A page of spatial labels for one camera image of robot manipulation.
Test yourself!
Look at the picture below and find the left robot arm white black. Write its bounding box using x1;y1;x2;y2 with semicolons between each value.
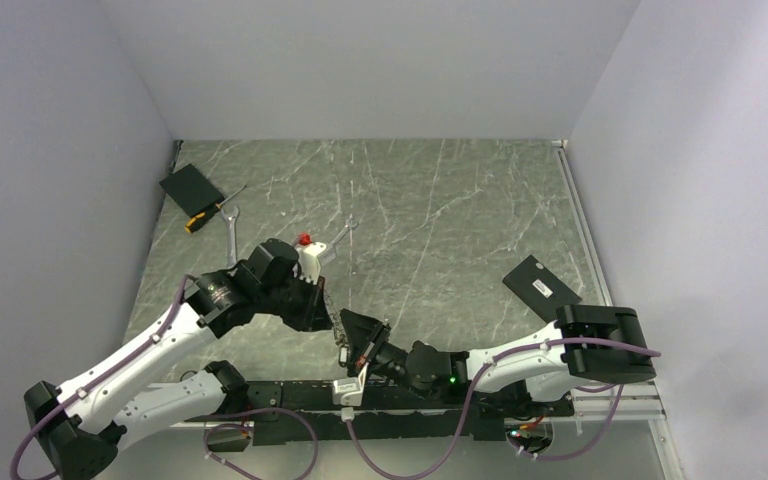
10;238;334;479

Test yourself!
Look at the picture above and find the yellow black screwdriver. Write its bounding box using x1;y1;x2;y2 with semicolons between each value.
185;184;248;234

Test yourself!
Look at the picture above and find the black box left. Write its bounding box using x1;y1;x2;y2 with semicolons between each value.
159;164;225;217

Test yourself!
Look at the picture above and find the long silver wrench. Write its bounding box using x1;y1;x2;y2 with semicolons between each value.
220;205;240;268

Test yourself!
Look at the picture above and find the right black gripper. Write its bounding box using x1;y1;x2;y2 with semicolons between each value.
340;309;431;399

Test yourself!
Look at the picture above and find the black plate right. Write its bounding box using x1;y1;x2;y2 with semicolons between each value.
502;255;582;323

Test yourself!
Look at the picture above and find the short silver wrench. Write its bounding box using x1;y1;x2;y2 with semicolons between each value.
330;215;359;247

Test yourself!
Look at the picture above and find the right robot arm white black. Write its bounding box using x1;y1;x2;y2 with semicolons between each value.
331;305;660;415

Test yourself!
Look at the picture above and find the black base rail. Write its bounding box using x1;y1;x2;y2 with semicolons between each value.
185;374;577;448

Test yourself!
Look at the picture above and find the aluminium frame rail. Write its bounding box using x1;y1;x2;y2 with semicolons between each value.
552;140;666;422

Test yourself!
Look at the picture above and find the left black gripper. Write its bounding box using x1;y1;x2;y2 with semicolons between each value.
257;269;333;332

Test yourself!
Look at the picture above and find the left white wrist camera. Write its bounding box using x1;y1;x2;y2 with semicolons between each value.
293;233;337;284

